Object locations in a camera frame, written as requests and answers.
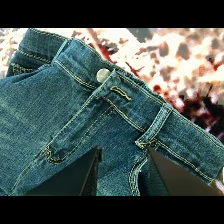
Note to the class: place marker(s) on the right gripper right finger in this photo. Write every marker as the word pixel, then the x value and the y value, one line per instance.
pixel 173 180

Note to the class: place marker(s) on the blue jeans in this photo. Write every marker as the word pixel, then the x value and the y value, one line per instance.
pixel 66 100

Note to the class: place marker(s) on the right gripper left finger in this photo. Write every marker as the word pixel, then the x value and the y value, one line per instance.
pixel 71 180

